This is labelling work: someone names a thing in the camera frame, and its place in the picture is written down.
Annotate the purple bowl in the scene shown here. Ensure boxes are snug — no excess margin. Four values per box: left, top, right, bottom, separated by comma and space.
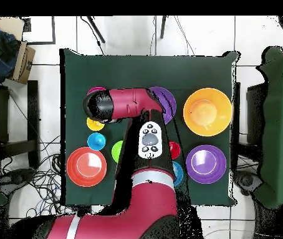
185, 144, 228, 185
148, 86, 177, 124

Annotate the pink bowl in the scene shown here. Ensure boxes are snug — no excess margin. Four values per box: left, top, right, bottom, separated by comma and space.
87, 86, 107, 96

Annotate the green bowl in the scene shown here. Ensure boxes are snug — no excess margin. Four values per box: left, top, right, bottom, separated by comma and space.
111, 140, 124, 164

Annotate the red cup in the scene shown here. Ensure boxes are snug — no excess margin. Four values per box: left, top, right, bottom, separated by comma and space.
168, 141, 182, 160

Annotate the blue cup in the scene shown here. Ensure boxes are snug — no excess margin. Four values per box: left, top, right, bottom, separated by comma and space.
87, 132, 107, 151

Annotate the yellow cup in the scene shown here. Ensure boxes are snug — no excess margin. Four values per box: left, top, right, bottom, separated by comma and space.
86, 117, 105, 132

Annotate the blue bowl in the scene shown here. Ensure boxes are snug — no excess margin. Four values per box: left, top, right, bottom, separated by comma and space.
171, 161, 185, 187

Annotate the dark green tablecloth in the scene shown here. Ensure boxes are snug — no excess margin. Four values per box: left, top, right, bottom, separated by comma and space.
59, 48, 241, 207

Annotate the orange-red bowl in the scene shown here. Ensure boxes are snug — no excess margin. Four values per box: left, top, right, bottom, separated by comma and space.
66, 146, 108, 188

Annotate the large yellow bowl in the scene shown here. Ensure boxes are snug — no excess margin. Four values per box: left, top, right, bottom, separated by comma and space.
183, 87, 233, 137

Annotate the black stand leg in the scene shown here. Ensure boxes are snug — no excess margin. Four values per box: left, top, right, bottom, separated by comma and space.
86, 16, 106, 44
160, 16, 168, 39

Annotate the black wheeled base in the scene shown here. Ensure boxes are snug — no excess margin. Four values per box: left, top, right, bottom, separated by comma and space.
233, 169, 263, 197
0, 167, 36, 197

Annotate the cardboard box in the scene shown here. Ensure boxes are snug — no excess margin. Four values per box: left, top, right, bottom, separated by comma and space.
9, 40, 36, 85

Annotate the blue clothing pile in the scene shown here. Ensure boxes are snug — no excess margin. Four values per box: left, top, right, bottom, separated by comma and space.
0, 24, 21, 83

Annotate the beige cardboard sheet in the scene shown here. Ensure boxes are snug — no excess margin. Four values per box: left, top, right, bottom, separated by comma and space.
0, 16, 25, 40

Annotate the black cable tangle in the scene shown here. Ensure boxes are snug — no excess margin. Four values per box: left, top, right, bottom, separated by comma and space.
0, 134, 82, 220

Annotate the black metal frame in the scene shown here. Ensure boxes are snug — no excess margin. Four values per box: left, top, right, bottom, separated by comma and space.
0, 80, 40, 170
231, 82, 268, 162

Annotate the white board black frame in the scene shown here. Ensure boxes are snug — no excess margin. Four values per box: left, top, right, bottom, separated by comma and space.
21, 16, 56, 45

